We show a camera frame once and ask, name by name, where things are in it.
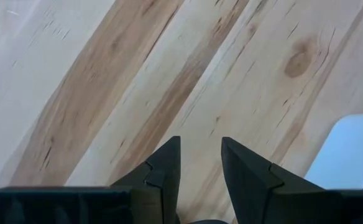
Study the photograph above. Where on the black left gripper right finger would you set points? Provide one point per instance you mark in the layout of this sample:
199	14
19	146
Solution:
246	177

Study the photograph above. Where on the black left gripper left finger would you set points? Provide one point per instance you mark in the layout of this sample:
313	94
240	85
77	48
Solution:
163	174

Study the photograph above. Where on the grey plastic bin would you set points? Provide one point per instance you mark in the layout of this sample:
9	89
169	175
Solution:
349	149

